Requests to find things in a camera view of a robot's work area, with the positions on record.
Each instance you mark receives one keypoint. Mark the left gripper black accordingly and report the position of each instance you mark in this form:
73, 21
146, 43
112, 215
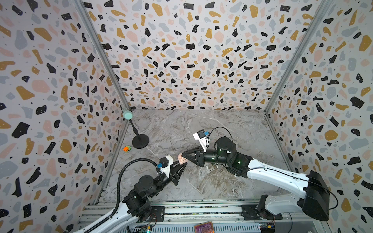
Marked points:
175, 174

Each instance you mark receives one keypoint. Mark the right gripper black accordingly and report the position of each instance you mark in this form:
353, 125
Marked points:
198, 156

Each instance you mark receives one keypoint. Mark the pink earbud charging case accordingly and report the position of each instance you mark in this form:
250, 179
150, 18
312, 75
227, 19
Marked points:
181, 159

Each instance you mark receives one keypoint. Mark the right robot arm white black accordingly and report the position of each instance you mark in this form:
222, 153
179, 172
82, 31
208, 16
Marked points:
307, 193

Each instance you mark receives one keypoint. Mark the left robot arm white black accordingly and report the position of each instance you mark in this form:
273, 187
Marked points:
136, 205

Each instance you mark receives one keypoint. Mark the green microphone on black stand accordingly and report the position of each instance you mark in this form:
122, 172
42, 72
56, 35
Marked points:
140, 140

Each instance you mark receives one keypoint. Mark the small orange green toy car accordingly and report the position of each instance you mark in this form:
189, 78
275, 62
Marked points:
127, 149

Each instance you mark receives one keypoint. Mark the pink circuit board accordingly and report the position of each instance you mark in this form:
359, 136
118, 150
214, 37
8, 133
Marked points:
206, 227

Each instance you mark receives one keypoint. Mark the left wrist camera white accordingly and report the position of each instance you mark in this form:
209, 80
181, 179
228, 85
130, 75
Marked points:
164, 165

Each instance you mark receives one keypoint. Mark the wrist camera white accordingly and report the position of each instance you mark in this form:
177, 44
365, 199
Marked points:
202, 137
164, 165

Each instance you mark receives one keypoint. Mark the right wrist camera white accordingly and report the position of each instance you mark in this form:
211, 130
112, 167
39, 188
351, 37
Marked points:
202, 137

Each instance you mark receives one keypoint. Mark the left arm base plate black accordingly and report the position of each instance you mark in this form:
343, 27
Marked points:
151, 214

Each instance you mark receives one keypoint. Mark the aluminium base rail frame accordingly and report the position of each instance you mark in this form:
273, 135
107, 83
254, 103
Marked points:
181, 217

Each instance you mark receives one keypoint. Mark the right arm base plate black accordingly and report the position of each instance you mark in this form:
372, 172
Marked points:
258, 211

